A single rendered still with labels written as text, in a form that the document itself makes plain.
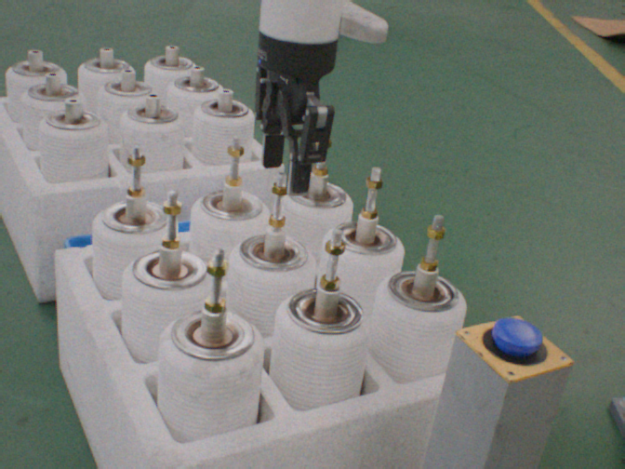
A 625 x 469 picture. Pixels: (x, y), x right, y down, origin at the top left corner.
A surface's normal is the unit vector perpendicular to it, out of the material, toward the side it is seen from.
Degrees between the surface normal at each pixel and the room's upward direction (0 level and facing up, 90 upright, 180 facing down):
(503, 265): 0
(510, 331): 0
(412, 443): 90
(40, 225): 90
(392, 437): 90
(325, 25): 90
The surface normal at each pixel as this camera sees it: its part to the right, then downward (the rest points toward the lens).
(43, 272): 0.49, 0.46
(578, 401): 0.11, -0.87
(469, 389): -0.87, 0.14
